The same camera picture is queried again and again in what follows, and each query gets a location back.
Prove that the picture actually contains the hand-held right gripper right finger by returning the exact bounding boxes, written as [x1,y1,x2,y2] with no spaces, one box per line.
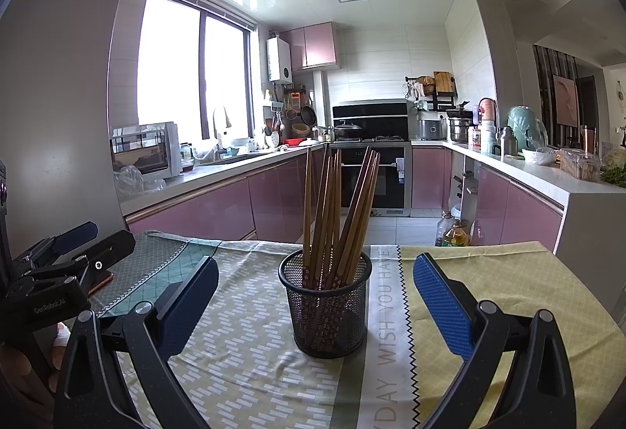
[412,253,578,429]

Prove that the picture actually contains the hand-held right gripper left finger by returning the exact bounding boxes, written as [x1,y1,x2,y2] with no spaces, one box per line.
[54,255,220,429]

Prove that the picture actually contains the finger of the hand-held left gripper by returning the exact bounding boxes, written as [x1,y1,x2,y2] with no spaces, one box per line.
[14,221,99,269]
[18,230,137,297]

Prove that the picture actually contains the black mesh utensil holder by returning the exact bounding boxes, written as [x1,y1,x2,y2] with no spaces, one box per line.
[279,249,372,359]

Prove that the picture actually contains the bunch of wooden chopsticks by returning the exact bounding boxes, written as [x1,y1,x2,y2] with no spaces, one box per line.
[300,143,381,293]

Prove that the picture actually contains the person's left hand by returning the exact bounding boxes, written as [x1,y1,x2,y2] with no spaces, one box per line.
[0,322,69,415]

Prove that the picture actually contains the clear plastic bag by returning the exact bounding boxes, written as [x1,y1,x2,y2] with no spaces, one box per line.
[113,165,167,202]

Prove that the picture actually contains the yellow cooking oil bottle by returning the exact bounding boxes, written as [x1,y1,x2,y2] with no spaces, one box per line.
[443,219,470,248]

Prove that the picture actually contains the clear plastic bottle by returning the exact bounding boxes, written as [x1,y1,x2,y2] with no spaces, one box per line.
[435,211,461,246]

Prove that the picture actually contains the patterned green yellow tablecloth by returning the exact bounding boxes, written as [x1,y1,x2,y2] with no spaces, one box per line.
[88,230,619,429]

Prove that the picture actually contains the pink kitchen base cabinets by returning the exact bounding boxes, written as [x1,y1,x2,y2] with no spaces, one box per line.
[122,145,570,258]

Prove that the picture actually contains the white toaster oven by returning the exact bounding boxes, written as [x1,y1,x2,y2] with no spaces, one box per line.
[109,122,183,180]

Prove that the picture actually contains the grey refrigerator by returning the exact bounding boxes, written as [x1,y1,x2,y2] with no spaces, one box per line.
[0,0,142,264]

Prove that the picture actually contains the black built-in oven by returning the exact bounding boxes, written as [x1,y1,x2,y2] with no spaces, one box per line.
[329,144,412,217]

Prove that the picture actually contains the hanging white towel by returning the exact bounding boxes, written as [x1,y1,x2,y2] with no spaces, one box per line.
[212,106,232,141]

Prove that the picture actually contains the steel flask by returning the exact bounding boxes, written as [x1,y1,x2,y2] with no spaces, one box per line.
[498,126,517,158]

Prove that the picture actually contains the steel steamer pot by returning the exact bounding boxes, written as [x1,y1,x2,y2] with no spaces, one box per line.
[447,109,474,144]

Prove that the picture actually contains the silver rice cooker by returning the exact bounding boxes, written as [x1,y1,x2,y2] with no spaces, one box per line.
[418,111,448,141]

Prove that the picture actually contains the kitchen window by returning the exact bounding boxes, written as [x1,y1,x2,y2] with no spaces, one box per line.
[138,0,257,141]

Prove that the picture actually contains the pale green domed appliance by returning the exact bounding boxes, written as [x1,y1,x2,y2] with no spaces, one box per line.
[506,105,549,151]

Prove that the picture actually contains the black wok with lid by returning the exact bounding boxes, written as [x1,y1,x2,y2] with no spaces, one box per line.
[334,120,363,141]

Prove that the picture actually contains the clear plastic food container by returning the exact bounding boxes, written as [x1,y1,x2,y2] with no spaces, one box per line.
[558,148,602,181]

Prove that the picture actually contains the black range hood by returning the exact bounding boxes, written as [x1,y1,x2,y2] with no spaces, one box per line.
[333,101,409,140]

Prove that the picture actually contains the green leafy vegetables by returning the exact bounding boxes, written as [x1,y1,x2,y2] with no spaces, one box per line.
[599,164,626,188]

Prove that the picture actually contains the white water heater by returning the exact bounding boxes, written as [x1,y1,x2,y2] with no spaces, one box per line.
[266,38,293,84]

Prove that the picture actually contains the framed wall picture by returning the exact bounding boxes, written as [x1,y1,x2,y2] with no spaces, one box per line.
[552,74,580,127]

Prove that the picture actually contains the pink wall cabinet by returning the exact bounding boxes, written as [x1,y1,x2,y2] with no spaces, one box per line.
[279,22,340,70]

